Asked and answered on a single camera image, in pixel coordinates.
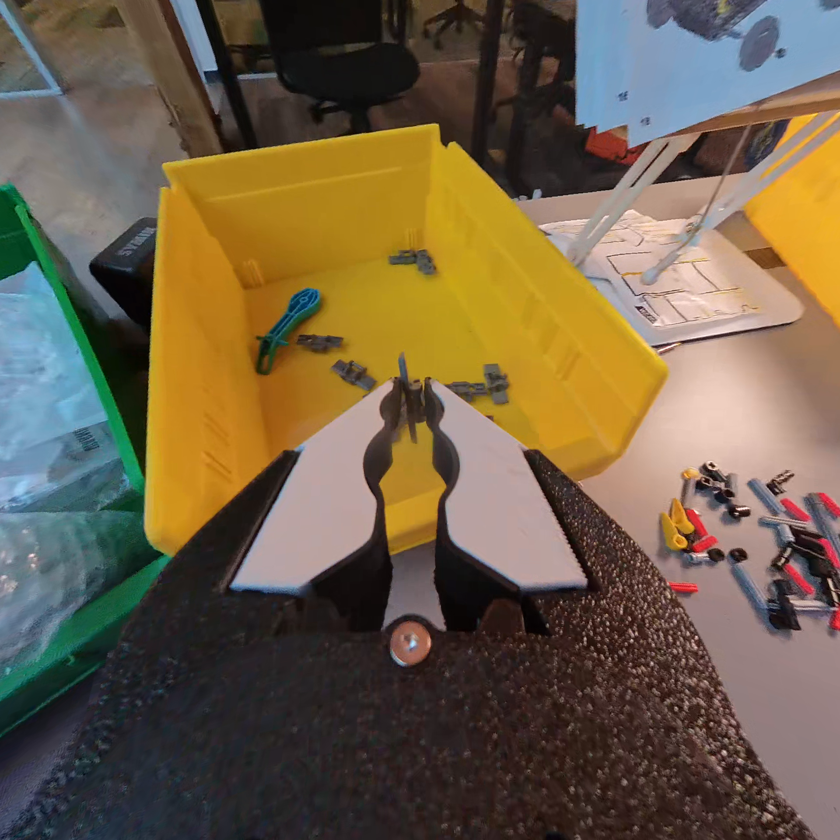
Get yellow plastic storage bin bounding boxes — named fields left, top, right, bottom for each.
left=144, top=123, right=669, bottom=557
left=743, top=115, right=840, bottom=330

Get grey track link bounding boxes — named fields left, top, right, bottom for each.
left=395, top=352, right=429, bottom=445

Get background black office chair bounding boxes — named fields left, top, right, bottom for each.
left=259, top=0, right=422, bottom=133

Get black box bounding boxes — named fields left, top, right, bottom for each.
left=89, top=217, right=160, bottom=329

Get grey desk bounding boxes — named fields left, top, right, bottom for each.
left=0, top=176, right=840, bottom=828

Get green plastic storage bin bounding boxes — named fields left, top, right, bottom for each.
left=0, top=184, right=169, bottom=737

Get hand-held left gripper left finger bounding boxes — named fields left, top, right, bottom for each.
left=230, top=379, right=401, bottom=595

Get open instruction booklet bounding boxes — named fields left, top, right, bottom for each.
left=574, top=0, right=840, bottom=147

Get clear plastic parts bag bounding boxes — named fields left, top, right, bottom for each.
left=0, top=262, right=133, bottom=514
left=0, top=511, right=160, bottom=672

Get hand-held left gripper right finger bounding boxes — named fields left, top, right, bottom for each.
left=423, top=377, right=589, bottom=592

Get pile of small building pieces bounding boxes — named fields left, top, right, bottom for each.
left=658, top=461, right=840, bottom=633

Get beige book stand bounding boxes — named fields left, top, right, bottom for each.
left=563, top=92, right=840, bottom=287

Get grey track links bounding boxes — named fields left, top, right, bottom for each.
left=295, top=248, right=511, bottom=406

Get green bent tool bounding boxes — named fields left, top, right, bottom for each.
left=255, top=287, right=324, bottom=377

